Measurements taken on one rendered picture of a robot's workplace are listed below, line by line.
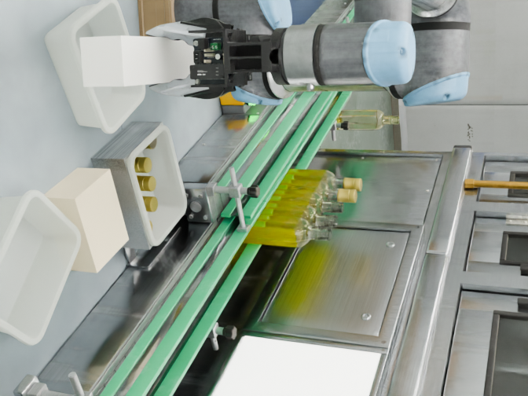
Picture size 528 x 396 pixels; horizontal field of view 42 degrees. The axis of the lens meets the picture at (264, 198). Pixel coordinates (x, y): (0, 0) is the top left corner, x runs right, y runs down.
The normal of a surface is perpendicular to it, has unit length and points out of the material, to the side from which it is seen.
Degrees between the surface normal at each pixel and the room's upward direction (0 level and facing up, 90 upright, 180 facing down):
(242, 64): 90
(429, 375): 90
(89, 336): 90
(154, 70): 0
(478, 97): 90
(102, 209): 0
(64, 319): 0
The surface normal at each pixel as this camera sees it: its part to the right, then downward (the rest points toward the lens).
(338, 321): -0.15, -0.85
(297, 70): -0.31, 0.66
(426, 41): -0.54, 0.14
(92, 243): 0.93, 0.05
